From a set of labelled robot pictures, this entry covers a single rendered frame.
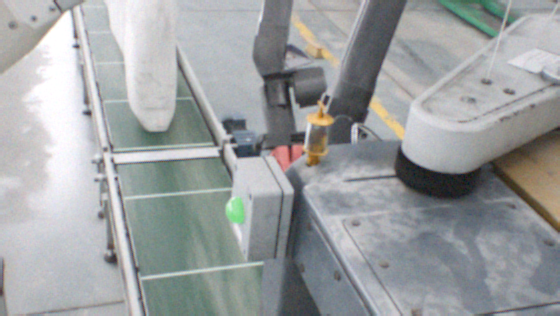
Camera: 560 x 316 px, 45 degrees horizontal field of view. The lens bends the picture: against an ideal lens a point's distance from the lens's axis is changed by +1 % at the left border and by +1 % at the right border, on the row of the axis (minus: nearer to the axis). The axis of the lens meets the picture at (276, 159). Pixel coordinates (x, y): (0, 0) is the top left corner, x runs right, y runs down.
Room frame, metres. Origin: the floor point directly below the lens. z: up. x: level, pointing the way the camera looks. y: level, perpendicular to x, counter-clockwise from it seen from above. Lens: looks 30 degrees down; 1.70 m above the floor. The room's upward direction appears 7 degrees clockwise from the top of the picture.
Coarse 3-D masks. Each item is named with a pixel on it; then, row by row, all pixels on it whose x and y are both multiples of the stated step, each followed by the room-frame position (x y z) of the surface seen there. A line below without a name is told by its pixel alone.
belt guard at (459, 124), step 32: (512, 32) 0.92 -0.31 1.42; (544, 32) 0.93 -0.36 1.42; (480, 64) 0.77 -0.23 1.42; (448, 96) 0.66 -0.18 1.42; (480, 96) 0.67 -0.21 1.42; (512, 96) 0.68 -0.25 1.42; (544, 96) 0.69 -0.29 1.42; (416, 128) 0.61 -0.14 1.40; (448, 128) 0.59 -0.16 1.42; (480, 128) 0.60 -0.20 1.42; (512, 128) 0.64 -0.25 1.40; (544, 128) 0.70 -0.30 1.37; (416, 160) 0.60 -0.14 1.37; (448, 160) 0.59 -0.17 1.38; (480, 160) 0.61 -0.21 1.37
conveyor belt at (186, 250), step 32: (192, 160) 2.17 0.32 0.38; (128, 192) 1.91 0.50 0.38; (160, 192) 1.93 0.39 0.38; (192, 192) 1.96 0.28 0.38; (224, 192) 1.98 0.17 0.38; (160, 224) 1.75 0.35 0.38; (192, 224) 1.77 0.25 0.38; (224, 224) 1.79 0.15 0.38; (160, 256) 1.59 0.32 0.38; (192, 256) 1.60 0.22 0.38; (224, 256) 1.62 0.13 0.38; (160, 288) 1.45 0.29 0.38; (192, 288) 1.46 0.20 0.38; (224, 288) 1.48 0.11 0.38; (256, 288) 1.49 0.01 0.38
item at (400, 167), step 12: (396, 156) 0.63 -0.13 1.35; (396, 168) 0.62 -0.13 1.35; (408, 168) 0.60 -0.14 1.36; (420, 168) 0.60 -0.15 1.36; (480, 168) 0.62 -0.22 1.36; (408, 180) 0.60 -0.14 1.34; (420, 180) 0.59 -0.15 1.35; (432, 180) 0.59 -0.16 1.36; (444, 180) 0.58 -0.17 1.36; (456, 180) 0.59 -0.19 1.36; (468, 180) 0.59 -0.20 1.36; (432, 192) 0.59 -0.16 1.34; (444, 192) 0.58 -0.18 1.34; (456, 192) 0.59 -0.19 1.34; (468, 192) 0.60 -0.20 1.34
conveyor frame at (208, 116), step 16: (80, 16) 3.47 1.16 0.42; (80, 32) 3.25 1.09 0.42; (80, 48) 3.33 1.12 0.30; (176, 48) 3.22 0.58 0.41; (176, 64) 3.08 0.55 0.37; (192, 80) 2.84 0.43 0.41; (96, 96) 2.54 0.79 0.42; (192, 96) 2.83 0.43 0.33; (96, 112) 2.39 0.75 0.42; (208, 112) 2.53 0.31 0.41; (96, 128) 2.50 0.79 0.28; (208, 128) 2.51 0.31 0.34; (224, 144) 2.30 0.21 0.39; (128, 160) 2.13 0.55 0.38; (144, 160) 2.14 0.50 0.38; (160, 160) 2.16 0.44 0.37
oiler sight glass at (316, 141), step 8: (312, 128) 0.63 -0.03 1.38; (320, 128) 0.62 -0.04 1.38; (328, 128) 0.63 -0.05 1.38; (312, 136) 0.63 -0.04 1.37; (320, 136) 0.62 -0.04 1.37; (328, 136) 0.63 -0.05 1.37; (304, 144) 0.64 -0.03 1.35; (312, 144) 0.63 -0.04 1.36; (320, 144) 0.63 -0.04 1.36; (312, 152) 0.63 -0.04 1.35; (320, 152) 0.63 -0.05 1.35
